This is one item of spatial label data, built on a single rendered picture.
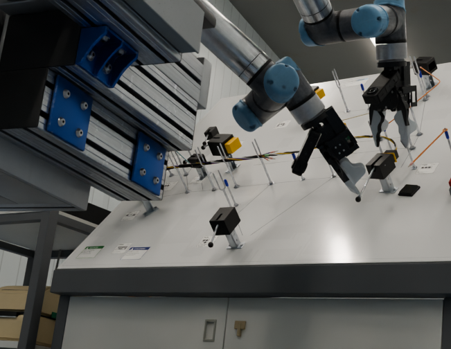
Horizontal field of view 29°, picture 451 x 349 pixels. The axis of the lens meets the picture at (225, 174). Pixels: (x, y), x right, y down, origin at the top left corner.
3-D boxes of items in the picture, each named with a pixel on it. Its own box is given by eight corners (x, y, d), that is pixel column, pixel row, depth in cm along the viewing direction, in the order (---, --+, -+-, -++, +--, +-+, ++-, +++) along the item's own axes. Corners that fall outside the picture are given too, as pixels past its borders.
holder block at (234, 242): (211, 268, 214) (196, 235, 210) (233, 239, 222) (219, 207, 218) (226, 268, 211) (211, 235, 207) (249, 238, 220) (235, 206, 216)
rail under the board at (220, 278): (454, 293, 176) (456, 262, 177) (49, 292, 244) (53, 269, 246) (465, 298, 180) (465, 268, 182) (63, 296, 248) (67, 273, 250)
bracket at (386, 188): (378, 192, 215) (373, 175, 213) (384, 186, 216) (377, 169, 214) (394, 193, 212) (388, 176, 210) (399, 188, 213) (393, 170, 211)
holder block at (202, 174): (194, 171, 270) (185, 151, 267) (213, 172, 263) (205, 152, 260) (184, 179, 267) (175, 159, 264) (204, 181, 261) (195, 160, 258)
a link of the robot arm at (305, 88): (254, 77, 202) (280, 57, 205) (281, 115, 204) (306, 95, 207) (268, 70, 195) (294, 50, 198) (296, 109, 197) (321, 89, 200)
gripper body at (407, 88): (418, 109, 214) (416, 59, 213) (398, 111, 209) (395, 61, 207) (393, 109, 220) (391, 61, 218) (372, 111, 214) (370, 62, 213)
